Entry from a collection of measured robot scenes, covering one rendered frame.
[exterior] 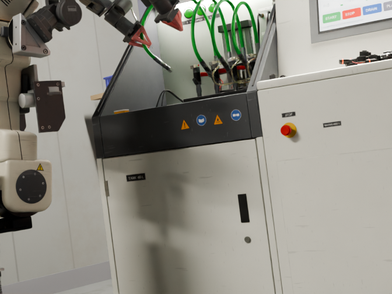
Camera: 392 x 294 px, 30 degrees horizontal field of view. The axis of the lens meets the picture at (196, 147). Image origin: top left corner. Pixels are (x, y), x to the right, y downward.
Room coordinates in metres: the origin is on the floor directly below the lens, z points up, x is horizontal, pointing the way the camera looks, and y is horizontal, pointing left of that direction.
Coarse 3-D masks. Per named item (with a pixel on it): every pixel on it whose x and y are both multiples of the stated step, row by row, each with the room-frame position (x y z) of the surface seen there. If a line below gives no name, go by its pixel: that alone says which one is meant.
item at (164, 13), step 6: (162, 0) 2.50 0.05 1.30; (168, 0) 2.52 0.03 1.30; (174, 0) 2.56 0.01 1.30; (156, 6) 2.51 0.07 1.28; (162, 6) 2.51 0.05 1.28; (168, 6) 2.52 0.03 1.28; (174, 6) 2.54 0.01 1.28; (162, 12) 2.53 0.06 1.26; (168, 12) 2.52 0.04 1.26; (156, 18) 2.54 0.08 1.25; (162, 18) 2.51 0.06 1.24; (168, 18) 2.51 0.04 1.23
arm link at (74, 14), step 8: (48, 0) 2.24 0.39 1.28; (56, 0) 2.26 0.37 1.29; (64, 0) 2.18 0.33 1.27; (72, 0) 2.20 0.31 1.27; (56, 8) 2.19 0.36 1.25; (64, 8) 2.18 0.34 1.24; (72, 8) 2.20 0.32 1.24; (80, 8) 2.22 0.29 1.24; (64, 16) 2.18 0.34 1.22; (72, 16) 2.20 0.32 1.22; (80, 16) 2.22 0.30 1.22; (64, 24) 2.20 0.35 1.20; (72, 24) 2.20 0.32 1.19
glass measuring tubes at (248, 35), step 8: (240, 24) 3.07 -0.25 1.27; (248, 24) 3.06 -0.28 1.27; (248, 32) 3.07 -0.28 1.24; (224, 40) 3.12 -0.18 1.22; (248, 40) 3.07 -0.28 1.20; (224, 48) 3.12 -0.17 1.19; (232, 48) 3.10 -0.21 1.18; (240, 48) 3.08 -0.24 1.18; (248, 48) 3.07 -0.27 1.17; (224, 56) 3.14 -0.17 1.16; (232, 56) 3.11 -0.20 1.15; (240, 72) 3.11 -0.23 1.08; (248, 80) 3.10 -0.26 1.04
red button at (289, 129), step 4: (284, 124) 2.48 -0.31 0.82; (288, 124) 2.47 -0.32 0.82; (292, 124) 2.46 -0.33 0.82; (284, 128) 2.44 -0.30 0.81; (288, 128) 2.43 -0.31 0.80; (292, 128) 2.46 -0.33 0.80; (284, 132) 2.44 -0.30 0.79; (288, 132) 2.43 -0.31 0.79; (292, 132) 2.46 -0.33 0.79; (288, 136) 2.47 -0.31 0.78; (292, 136) 2.47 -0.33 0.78
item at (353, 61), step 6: (360, 54) 2.45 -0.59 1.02; (366, 54) 2.44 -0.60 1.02; (372, 54) 2.44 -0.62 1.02; (384, 54) 2.42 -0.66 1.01; (390, 54) 2.41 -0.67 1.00; (342, 60) 2.46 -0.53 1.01; (348, 60) 2.46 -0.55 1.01; (354, 60) 2.49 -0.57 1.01; (360, 60) 2.44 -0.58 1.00; (366, 60) 2.41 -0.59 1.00; (372, 60) 2.41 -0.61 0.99; (378, 60) 2.42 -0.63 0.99
